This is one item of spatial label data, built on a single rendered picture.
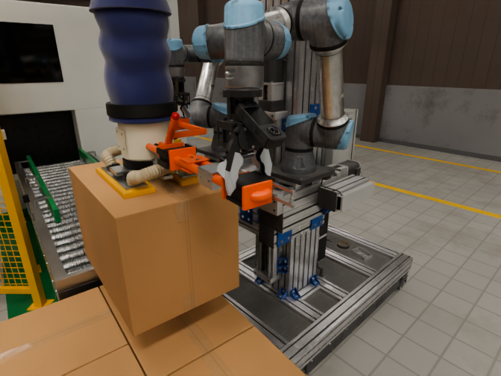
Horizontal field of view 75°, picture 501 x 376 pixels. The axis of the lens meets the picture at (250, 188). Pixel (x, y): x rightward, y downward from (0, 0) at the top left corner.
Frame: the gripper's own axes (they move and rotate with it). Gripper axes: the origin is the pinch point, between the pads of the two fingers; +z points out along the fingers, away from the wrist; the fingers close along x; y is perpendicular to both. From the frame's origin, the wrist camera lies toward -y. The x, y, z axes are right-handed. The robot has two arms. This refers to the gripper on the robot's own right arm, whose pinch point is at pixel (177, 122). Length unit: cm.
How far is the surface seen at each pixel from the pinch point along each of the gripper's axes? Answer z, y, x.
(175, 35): -56, -282, 136
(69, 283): 62, 3, -56
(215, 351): 64, 68, -24
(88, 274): 61, 3, -49
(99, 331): 65, 36, -53
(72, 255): 66, -27, -50
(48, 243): 61, -37, -59
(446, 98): 32, -117, 553
